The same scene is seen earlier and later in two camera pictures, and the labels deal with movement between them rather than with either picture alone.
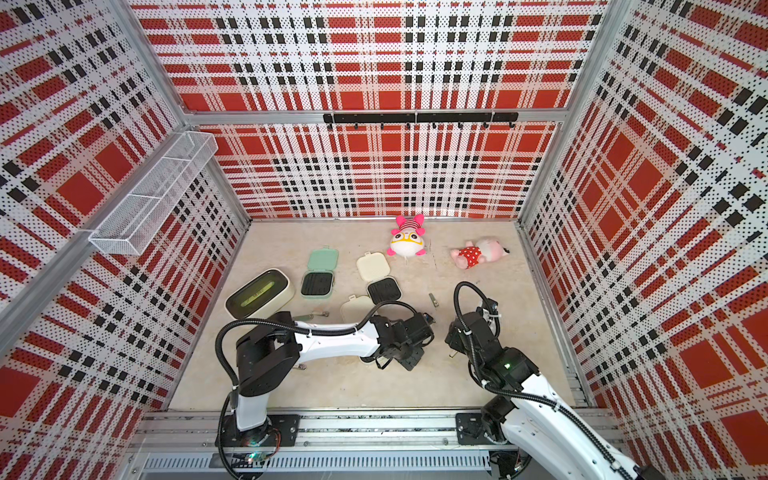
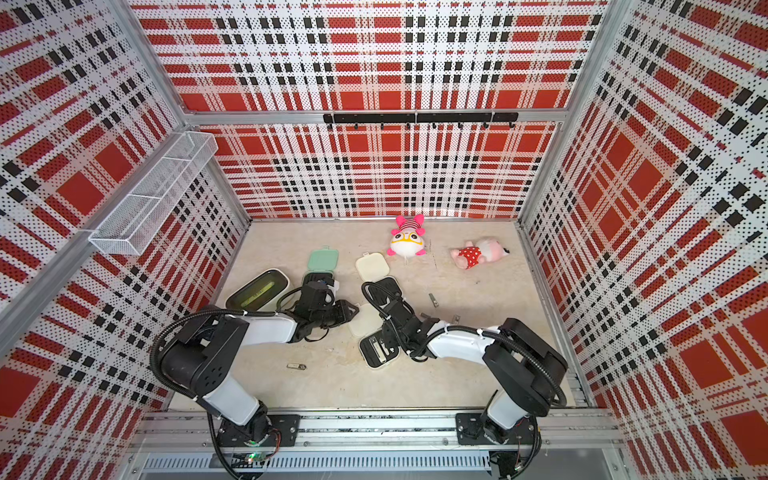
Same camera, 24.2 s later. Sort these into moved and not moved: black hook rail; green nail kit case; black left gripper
Moved: black left gripper
Not moved: green nail kit case; black hook rail
